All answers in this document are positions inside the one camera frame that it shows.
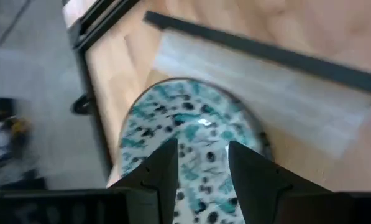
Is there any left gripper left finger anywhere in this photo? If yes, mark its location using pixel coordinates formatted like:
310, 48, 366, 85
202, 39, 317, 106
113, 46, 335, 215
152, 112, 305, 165
109, 138, 179, 224

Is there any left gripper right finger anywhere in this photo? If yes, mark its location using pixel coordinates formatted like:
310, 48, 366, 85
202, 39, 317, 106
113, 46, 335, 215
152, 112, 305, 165
227, 141, 332, 224

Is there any teal patterned mini bowl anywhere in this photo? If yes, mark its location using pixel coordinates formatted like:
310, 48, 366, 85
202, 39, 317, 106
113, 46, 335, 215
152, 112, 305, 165
118, 77, 273, 224

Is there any small black clamp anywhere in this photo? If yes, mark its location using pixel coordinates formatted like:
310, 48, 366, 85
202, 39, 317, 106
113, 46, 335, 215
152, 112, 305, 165
70, 93, 93, 116

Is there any dark equipment with yellow part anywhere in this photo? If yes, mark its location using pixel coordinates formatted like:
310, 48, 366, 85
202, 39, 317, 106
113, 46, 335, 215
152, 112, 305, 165
0, 96, 34, 187

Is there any wooden shelf riser black frame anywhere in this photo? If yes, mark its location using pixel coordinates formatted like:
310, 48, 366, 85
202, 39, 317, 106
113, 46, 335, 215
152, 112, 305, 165
143, 11, 371, 194

